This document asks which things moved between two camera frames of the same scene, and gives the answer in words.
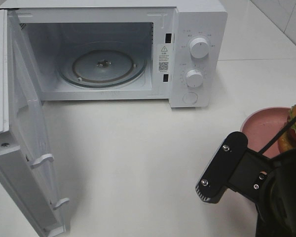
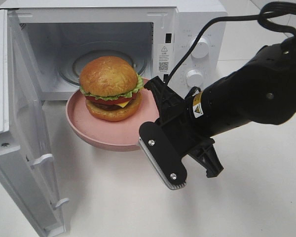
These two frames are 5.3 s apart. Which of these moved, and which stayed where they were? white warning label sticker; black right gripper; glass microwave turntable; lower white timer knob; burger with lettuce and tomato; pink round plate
Moved: pink round plate; black right gripper; burger with lettuce and tomato
Stayed: lower white timer knob; white warning label sticker; glass microwave turntable
